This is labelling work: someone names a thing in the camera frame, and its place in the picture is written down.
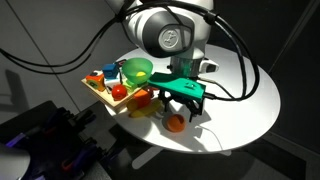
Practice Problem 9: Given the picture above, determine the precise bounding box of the red toy tomato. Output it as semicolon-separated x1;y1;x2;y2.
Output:
112;84;127;101

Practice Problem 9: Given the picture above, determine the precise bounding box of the wooden tray box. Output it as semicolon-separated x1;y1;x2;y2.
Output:
80;59;149;113

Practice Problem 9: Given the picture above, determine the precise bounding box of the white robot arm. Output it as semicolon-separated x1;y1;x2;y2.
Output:
107;0;214;117

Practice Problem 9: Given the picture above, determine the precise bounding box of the blue foam cube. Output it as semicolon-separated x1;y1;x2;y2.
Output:
102;64;118;79

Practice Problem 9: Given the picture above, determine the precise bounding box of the orange shape cube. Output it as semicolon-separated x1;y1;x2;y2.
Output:
85;71;105;91

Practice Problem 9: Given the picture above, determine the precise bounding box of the yellow toy lemon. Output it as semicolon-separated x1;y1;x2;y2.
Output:
136;71;146;77

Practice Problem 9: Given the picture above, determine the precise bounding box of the round white table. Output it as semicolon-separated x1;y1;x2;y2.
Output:
110;45;281;169

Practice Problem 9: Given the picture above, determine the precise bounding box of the green translucent bowl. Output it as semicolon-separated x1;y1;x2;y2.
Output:
122;58;153;84

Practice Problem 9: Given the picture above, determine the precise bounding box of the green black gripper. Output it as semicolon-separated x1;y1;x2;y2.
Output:
148;72;206;122

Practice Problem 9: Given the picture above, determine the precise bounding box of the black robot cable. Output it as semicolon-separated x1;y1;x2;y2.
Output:
0;0;261;102

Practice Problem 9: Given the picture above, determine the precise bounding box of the orange toy cheese wedge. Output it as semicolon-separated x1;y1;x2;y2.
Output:
134;89;151;108

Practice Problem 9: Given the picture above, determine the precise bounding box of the yellow toy banana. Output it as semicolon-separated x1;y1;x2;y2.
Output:
129;100;162;118

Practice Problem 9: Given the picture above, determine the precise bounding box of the orange toy fruit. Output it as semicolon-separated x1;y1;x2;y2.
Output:
166;114;185;132

